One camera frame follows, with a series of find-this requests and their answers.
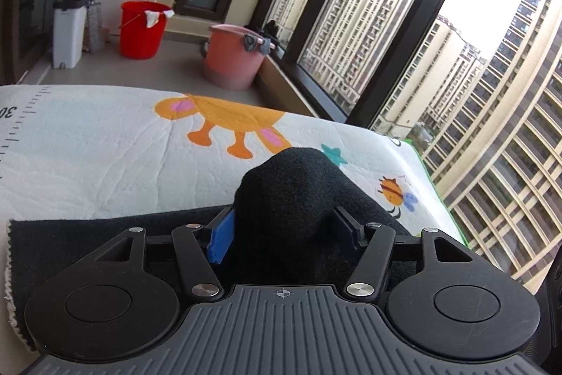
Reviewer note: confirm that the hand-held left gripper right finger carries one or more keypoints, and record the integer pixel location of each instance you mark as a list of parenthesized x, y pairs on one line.
[(351, 228)]

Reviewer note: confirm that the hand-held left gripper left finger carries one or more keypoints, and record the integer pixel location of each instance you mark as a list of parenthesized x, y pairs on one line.
[(221, 236)]

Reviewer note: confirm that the black knit garment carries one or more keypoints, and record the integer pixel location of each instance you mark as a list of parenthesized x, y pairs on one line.
[(285, 199)]

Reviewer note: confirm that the printed cartoon blanket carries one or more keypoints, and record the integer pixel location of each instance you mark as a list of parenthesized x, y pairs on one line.
[(109, 151)]

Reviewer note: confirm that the pink plastic bucket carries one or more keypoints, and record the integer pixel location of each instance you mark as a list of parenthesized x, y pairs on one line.
[(230, 63)]

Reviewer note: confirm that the apartment buildings outside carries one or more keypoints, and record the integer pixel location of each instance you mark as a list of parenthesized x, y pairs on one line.
[(505, 129)]

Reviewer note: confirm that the grey rag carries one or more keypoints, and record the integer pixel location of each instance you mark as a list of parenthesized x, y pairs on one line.
[(249, 43), (266, 47)]

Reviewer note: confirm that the dark item on windowsill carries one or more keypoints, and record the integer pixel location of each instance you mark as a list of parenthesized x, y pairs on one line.
[(270, 30)]

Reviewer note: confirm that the red plastic bucket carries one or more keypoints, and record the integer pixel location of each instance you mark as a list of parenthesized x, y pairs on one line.
[(140, 36)]

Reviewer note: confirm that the white rag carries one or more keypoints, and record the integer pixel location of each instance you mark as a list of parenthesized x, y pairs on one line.
[(153, 17)]

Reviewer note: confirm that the white mop bin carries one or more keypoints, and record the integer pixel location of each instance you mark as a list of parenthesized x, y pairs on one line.
[(68, 32)]

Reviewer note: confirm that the dark window frame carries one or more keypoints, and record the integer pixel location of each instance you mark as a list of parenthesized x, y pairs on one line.
[(404, 32)]

